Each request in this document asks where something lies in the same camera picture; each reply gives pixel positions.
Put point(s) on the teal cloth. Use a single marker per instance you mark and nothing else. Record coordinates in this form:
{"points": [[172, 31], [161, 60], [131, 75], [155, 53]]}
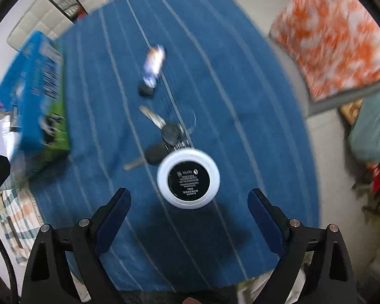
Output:
{"points": [[372, 126]]}

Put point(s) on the small printed bottle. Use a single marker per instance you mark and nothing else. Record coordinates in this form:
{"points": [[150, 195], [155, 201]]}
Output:
{"points": [[153, 65]]}

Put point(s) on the dark fleece clothing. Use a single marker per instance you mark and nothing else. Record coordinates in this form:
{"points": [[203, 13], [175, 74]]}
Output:
{"points": [[177, 296]]}

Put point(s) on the orange floral cloth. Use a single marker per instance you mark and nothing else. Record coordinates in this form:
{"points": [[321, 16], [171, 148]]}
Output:
{"points": [[332, 38]]}

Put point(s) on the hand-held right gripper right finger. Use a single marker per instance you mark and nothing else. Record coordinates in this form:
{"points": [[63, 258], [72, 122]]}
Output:
{"points": [[267, 223]]}

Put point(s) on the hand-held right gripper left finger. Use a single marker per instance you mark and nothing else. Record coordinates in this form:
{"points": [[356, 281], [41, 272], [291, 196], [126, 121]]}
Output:
{"points": [[114, 218]]}

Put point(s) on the bunch of keys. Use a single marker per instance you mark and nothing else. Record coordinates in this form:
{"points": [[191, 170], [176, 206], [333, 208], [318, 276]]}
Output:
{"points": [[167, 133]]}

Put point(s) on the blue striped cloth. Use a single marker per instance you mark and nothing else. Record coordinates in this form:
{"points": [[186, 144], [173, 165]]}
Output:
{"points": [[209, 101]]}

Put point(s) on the plaid checked cloth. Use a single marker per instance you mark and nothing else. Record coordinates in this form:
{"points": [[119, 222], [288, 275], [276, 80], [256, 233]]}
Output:
{"points": [[17, 224]]}

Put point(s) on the white jar with black label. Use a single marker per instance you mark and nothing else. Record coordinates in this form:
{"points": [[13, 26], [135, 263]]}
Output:
{"points": [[188, 179]]}

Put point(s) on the blue cardboard box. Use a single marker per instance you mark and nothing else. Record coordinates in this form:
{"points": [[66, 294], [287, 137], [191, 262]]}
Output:
{"points": [[38, 101]]}

